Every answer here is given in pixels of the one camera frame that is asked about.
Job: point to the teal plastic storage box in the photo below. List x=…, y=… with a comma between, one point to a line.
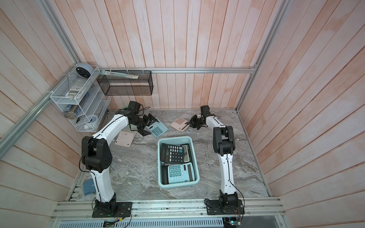
x=177, y=164

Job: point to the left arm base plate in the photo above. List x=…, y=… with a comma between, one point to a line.
x=112, y=209

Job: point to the pale pink calculator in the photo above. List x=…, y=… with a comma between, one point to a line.
x=125, y=138

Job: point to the white wire mesh shelf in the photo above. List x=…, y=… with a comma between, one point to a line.
x=78, y=97

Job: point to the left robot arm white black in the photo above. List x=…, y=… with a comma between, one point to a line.
x=97, y=157

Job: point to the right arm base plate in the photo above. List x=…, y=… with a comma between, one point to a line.
x=214, y=207

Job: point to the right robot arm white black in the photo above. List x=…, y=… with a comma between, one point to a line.
x=224, y=147

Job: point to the aluminium front rail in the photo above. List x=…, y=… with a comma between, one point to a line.
x=167, y=208

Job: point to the ruler on black basket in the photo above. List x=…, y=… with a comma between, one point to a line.
x=118, y=74

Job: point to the black calculator face down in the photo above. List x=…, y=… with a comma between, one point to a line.
x=174, y=154

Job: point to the teal calculator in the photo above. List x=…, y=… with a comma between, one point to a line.
x=157, y=128

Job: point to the teal calculator face up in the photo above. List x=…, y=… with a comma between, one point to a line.
x=180, y=173

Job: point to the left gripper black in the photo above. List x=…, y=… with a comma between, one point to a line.
x=148, y=120

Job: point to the blue notebook by left wall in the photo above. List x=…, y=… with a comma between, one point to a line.
x=89, y=187

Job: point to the black wire mesh basket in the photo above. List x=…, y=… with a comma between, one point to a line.
x=117, y=86

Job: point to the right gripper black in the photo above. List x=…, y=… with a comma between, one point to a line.
x=192, y=121

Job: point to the white mug on shelf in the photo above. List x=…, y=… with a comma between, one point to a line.
x=91, y=122

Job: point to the grey round alarm clock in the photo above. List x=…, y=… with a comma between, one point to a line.
x=85, y=70

